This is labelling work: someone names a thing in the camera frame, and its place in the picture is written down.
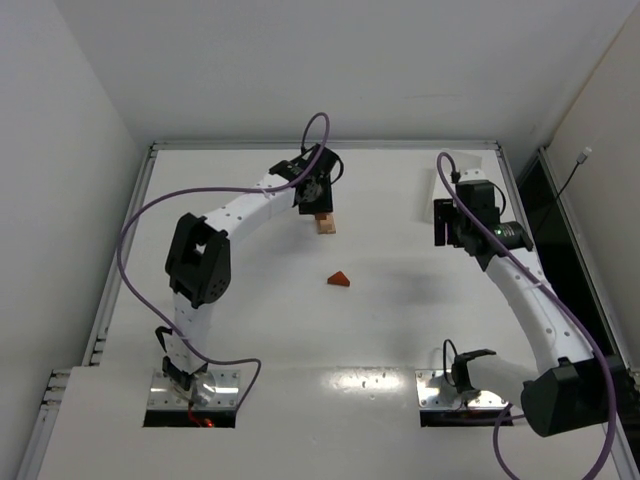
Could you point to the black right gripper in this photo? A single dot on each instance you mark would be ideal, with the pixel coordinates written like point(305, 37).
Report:
point(445, 223)

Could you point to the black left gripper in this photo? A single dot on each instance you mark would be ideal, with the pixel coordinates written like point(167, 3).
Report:
point(316, 204)

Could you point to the red-brown triangle wood block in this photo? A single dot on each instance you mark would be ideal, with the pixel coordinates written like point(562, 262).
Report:
point(339, 278)

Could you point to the long light wood block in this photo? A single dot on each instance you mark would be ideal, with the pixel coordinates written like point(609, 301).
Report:
point(325, 228)

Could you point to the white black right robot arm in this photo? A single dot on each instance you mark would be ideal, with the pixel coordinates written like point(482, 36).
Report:
point(571, 387)

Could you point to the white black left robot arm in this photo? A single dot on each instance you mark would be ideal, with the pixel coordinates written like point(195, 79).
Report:
point(199, 258)

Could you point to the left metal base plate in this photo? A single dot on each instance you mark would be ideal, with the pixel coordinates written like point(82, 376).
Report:
point(214, 390)

